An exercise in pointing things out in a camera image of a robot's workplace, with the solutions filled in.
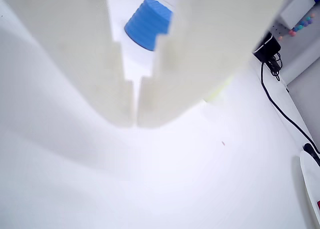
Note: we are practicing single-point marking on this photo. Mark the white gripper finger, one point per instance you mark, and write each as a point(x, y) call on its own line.
point(207, 44)
point(82, 51)

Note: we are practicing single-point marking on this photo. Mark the red perforated cube block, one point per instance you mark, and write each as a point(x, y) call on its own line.
point(319, 205)

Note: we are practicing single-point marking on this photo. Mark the blue ribbed cylinder block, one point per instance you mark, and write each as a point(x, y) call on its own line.
point(147, 24)

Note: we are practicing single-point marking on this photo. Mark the black power adapter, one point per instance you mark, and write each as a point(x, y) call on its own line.
point(267, 47)

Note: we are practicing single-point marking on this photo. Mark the red ball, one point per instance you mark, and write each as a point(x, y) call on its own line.
point(292, 33)

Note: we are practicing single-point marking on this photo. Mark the blue ball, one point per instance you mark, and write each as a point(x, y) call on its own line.
point(296, 28)

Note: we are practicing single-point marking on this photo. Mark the white box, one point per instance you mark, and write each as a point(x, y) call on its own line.
point(297, 9)

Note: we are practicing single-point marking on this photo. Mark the purple ball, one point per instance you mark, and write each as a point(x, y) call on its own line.
point(310, 20)

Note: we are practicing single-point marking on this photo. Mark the white round plate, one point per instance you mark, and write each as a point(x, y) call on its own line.
point(311, 184)

